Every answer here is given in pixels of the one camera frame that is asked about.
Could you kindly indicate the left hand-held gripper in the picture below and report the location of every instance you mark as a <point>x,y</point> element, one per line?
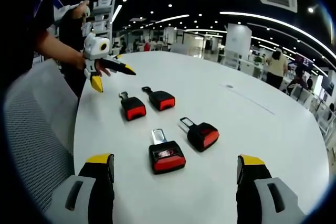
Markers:
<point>93,47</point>

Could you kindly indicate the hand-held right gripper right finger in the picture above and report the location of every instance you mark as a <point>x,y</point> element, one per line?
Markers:
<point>258,197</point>

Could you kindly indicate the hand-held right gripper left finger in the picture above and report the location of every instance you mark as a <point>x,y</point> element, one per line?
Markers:
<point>90,195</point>

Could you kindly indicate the black seat belt buckle tongue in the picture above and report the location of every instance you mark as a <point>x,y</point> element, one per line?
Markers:
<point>161,100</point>
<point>202,136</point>
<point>133,110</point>

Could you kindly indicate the printed seat belt buckle tongue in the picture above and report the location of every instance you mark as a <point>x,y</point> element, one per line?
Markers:
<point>165,155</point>

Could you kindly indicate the person's left forearm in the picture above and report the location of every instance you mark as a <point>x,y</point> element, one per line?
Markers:
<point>56,47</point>

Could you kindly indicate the white shelf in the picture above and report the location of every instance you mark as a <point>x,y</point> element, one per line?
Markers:
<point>103,19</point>

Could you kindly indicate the grey mesh chair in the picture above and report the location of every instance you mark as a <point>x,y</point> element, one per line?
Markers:
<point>34,129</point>

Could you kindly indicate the person's body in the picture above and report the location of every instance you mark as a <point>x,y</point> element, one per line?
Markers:
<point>19,19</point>

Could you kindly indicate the dark monitor screen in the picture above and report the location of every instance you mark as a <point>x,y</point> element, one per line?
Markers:
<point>328,83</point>

